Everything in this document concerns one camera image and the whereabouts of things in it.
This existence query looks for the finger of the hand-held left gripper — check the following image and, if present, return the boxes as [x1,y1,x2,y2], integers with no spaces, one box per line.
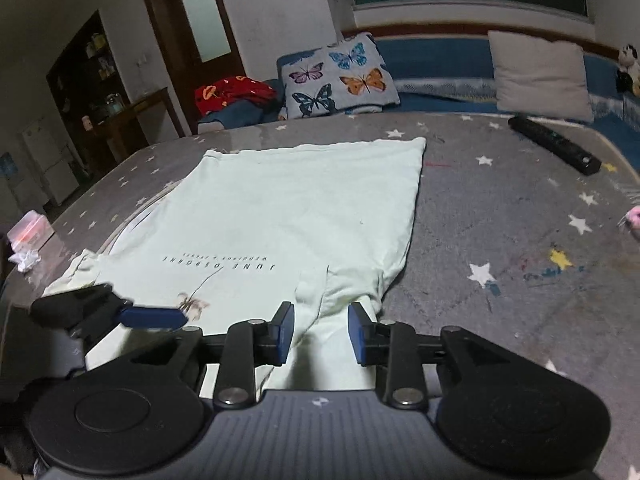
[30,284,188,331]

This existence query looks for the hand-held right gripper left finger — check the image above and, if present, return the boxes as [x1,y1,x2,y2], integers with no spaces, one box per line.
[120,301,296,409]

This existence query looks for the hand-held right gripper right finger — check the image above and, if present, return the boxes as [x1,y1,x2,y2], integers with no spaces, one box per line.
[347,301,516,409]

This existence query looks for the light green t-shirt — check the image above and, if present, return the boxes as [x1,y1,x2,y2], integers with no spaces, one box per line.
[42,136,427,391]

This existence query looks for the crumpled white tissue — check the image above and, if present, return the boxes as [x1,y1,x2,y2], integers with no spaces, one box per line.
[7,249,42,273]

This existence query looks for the white tissue box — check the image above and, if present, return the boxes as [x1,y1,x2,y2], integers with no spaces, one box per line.
[5,211,55,250]

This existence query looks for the grey star-print table cover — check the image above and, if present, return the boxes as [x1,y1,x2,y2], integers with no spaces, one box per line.
[0,111,640,480]

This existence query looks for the white refrigerator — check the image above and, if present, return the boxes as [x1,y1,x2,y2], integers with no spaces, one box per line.
[20,119,81,206]

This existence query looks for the dark wooden side table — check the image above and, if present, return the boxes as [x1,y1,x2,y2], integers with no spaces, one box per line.
[95,87,185,163]

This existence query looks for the red patterned cloth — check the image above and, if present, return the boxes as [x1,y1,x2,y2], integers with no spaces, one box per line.
[194,76,278,117]

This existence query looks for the dark wooden shelf cabinet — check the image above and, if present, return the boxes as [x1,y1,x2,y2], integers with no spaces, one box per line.
[46,10,133,176]

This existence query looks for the butterfly print pillow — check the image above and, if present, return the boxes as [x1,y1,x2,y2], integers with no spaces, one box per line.
[277,31,401,120]

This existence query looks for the black remote control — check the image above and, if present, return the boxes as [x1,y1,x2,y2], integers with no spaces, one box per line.
[507,116,602,177]

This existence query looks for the blue sofa bench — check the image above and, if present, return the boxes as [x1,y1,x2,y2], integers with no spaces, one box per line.
[197,35,640,186]

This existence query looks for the wooden door with frosted glass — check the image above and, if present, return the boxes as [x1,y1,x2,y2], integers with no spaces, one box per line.
[137,0,247,136]

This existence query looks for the plain beige pillow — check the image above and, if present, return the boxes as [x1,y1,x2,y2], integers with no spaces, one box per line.
[487,30,596,123]

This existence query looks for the panda plush toy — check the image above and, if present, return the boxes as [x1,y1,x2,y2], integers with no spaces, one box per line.
[616,44,640,97]

